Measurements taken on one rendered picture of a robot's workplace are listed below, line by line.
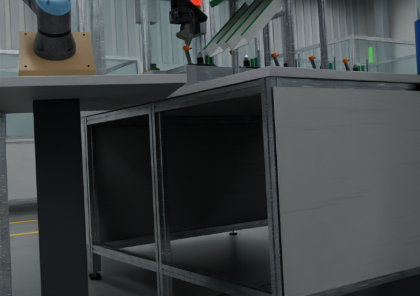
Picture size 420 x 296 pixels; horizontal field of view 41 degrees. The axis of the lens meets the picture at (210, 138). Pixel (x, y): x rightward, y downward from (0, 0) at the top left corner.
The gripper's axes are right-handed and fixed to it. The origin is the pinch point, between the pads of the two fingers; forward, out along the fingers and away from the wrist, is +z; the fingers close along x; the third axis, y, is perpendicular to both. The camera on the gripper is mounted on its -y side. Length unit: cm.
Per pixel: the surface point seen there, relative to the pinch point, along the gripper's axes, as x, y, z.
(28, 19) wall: -794, -170, -209
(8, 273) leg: -45, 67, 94
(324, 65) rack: 53, -25, 17
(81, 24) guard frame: -81, 15, -25
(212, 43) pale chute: 20.7, 2.3, 4.2
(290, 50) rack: 53, -8, 12
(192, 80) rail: 16.9, 10.1, 18.4
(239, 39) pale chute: 35.9, 1.0, 5.6
